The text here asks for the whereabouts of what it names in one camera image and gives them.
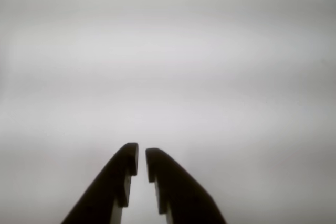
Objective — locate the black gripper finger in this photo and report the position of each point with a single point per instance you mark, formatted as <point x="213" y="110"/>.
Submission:
<point x="181" y="195"/>
<point x="110" y="187"/>

